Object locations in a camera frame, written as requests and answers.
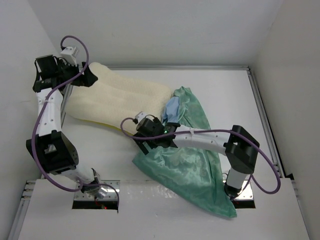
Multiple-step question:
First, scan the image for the green and blue satin pillowcase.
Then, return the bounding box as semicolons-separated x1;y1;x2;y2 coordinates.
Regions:
131;86;238;219

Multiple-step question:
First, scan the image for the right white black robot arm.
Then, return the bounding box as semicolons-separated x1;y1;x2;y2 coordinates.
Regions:
134;117;260;199

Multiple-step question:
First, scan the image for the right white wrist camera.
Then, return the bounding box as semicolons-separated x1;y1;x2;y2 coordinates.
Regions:
133;111;147;125

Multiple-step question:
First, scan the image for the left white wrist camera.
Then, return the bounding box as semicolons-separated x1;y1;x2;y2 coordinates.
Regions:
60;46;79;66

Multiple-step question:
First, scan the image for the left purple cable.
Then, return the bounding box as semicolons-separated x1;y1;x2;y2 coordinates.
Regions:
33;35;120;213

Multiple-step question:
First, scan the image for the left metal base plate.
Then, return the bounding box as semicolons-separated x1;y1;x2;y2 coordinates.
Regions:
73;180;120;202

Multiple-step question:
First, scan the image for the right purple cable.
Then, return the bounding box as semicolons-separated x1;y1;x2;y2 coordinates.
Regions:
120;117;282;201

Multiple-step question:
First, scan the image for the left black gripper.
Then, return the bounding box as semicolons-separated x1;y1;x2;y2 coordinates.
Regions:
56;58;97;88

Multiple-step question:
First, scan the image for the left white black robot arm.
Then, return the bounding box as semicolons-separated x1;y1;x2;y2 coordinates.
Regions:
26;53;100;198

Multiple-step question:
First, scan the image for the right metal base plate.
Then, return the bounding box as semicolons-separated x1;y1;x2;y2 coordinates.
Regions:
235;180;254;201

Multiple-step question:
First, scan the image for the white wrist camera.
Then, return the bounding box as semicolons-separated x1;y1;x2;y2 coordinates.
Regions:
133;111;147;125
60;46;79;66

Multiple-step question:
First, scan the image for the white front cover board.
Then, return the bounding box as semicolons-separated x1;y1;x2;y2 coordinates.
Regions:
19;179;309;240

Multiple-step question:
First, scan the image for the cream pillow with yellow edge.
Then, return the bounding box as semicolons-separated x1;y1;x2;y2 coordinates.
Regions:
65;62;172;129

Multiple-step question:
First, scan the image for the metal base plate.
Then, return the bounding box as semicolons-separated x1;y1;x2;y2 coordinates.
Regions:
73;180;120;202
235;180;254;201

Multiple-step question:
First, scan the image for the purple cable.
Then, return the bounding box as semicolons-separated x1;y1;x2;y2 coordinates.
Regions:
33;35;120;213
120;117;282;201

